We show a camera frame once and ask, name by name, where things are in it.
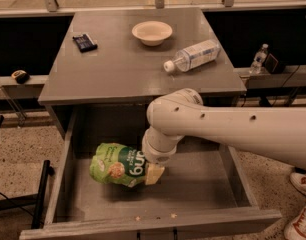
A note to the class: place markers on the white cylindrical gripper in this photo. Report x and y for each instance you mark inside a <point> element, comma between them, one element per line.
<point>155,156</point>

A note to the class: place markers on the open grey top drawer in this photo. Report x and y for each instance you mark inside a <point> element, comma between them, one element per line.
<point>203,191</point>

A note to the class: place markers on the white red sneaker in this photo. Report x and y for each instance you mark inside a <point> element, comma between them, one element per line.
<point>298,180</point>
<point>296,229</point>

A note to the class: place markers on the grey cabinet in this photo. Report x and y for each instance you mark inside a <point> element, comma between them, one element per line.
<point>123,69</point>

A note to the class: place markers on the clear plastic water bottle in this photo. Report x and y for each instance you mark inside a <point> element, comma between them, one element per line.
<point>193,56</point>

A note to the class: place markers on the small background water bottle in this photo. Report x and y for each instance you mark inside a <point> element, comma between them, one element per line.
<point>259,59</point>

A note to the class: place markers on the lower white red sneaker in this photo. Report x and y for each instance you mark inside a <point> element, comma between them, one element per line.
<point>296,229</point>

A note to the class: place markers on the upper white red sneaker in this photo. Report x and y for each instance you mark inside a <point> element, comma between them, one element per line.
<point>298,180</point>

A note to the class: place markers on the green rice chip bag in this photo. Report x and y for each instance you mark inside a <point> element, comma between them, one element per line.
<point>118,164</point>

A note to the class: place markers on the dark blue snack packet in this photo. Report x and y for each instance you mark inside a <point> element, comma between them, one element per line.
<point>84,43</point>

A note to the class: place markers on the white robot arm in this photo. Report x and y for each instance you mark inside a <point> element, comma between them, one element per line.
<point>277,133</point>

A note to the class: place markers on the white bowl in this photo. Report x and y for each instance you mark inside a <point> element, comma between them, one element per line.
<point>152,33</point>

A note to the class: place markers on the small black box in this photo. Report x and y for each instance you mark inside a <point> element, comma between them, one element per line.
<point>273,65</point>

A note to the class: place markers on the black and yellow tape measure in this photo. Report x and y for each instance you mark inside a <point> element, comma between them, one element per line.
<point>20,76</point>

